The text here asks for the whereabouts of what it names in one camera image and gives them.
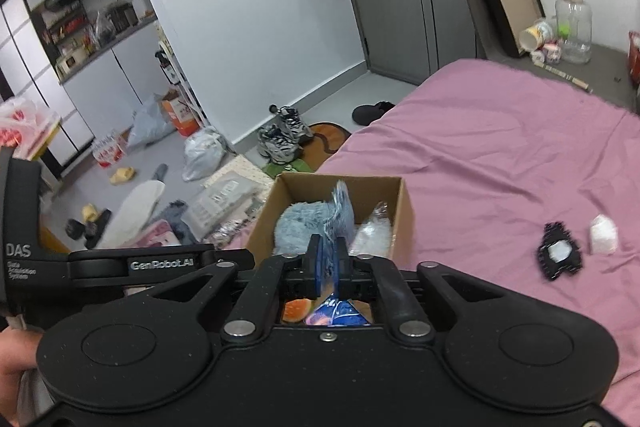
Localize grey plastic bag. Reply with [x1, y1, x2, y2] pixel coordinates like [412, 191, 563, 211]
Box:
[130, 95, 174, 148]

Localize red and white plastic bag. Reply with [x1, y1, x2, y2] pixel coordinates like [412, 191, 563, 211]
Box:
[0, 96, 61, 158]

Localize white fluffy item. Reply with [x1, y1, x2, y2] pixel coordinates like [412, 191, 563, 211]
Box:
[348, 201, 394, 257]

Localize grey crumpled cloth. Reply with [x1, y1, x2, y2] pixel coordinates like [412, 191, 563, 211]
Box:
[159, 200, 191, 233]

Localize white base cabinets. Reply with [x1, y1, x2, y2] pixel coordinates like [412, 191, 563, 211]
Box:
[49, 21, 171, 158]

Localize cluttered kitchen counter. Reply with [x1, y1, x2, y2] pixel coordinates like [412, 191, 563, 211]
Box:
[42, 0, 159, 83]

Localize tipped paper cup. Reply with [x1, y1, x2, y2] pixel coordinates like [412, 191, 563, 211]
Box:
[518, 20, 556, 56]

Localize wooden table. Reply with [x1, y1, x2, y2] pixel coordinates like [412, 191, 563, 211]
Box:
[29, 121, 71, 253]

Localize pink bed sheet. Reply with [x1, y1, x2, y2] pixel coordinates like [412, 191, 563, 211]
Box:
[224, 59, 640, 427]

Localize clear plastic package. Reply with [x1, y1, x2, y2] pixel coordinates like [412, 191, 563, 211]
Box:
[184, 171, 261, 238]

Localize orange cardboard box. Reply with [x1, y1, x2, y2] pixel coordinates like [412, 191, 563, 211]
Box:
[159, 89, 201, 137]

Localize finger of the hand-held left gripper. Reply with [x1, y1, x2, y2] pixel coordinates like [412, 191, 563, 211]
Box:
[197, 244, 256, 271]

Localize brown cardboard box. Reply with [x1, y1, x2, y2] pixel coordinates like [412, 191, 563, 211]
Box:
[244, 172, 416, 269]

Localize thin patterned stick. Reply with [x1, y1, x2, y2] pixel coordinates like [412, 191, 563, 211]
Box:
[537, 61, 594, 93]

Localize pink flat package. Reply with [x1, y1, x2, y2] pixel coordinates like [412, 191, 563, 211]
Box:
[132, 219, 181, 251]

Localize black crochet coaster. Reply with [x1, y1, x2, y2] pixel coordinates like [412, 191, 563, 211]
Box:
[537, 220, 585, 281]

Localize clear water jug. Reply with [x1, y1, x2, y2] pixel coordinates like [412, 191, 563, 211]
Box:
[554, 0, 594, 66]

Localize grey-blue fluffy plush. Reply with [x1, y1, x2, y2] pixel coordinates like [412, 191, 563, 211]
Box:
[273, 201, 334, 256]

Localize green mat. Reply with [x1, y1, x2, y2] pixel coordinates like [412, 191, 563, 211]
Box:
[262, 156, 314, 180]

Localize red and white carton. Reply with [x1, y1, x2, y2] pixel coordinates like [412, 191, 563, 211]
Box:
[92, 131, 126, 169]

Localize blue lace cloth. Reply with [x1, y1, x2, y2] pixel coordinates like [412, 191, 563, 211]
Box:
[319, 180, 356, 278]

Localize dotted beige cloth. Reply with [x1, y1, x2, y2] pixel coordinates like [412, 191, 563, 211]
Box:
[202, 155, 276, 193]

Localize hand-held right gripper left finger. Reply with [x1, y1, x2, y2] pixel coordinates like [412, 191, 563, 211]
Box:
[144, 234, 324, 341]

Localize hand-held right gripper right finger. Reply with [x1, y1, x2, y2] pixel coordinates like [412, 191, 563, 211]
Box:
[334, 236, 506, 341]

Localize black slipper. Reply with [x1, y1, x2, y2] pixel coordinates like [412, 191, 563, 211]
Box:
[352, 101, 396, 126]

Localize orange round mat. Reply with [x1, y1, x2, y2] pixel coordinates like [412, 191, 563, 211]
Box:
[299, 121, 354, 170]

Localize burger plush toy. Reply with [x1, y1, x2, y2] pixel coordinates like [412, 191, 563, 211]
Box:
[282, 299, 316, 325]

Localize white rolled sock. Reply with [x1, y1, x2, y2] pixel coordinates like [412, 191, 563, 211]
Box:
[588, 214, 619, 256]

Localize white wire rack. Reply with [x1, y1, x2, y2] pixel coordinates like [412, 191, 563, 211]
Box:
[154, 24, 206, 128]

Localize grey sneaker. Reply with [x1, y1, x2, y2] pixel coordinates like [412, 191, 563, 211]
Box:
[257, 124, 301, 164]
[277, 105, 315, 143]

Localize blue tissue packet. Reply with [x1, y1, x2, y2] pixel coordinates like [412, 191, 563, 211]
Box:
[305, 294, 371, 327]

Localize person's left hand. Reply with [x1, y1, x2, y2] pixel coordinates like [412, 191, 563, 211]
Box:
[0, 331, 42, 408]

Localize long white oval board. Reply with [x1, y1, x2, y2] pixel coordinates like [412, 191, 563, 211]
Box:
[102, 179, 166, 248]

